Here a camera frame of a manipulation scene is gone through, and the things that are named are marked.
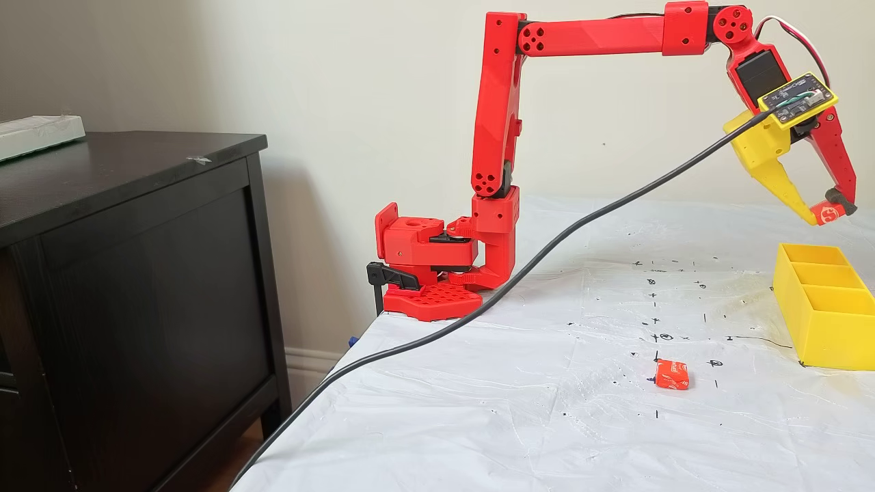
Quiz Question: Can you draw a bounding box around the camera board in yellow mount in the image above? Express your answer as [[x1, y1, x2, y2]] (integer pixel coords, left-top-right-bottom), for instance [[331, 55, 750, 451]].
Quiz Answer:
[[757, 72, 839, 131]]

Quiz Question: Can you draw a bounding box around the red candy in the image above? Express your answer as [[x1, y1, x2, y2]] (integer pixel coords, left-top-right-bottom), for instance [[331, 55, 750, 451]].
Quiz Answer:
[[655, 359, 690, 391], [811, 202, 848, 226]]

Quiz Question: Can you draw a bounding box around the black camera cable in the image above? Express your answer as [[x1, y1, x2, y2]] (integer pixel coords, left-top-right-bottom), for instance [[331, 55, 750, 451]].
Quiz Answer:
[[228, 109, 777, 491]]

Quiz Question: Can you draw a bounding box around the yellow three-compartment box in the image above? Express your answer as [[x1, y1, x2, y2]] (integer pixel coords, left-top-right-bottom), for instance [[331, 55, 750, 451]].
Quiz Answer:
[[773, 243, 875, 372]]

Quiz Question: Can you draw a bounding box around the black table clamp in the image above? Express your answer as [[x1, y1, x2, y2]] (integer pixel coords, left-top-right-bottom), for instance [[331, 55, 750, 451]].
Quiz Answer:
[[366, 262, 419, 318]]

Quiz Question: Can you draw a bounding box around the red white black servo wire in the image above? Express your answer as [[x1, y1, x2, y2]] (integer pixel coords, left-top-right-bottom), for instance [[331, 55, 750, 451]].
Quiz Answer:
[[752, 15, 831, 90]]

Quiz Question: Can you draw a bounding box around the black wooden cabinet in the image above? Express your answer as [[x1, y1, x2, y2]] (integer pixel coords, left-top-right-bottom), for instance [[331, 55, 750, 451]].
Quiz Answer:
[[0, 131, 293, 492]]

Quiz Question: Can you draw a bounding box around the white foam tray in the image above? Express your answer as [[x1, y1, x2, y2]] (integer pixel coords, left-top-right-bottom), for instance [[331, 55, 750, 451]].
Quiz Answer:
[[0, 115, 86, 163]]

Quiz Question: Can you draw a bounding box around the white plastic table cover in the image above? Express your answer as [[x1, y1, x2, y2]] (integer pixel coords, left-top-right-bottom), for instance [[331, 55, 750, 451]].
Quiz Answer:
[[229, 198, 875, 492]]

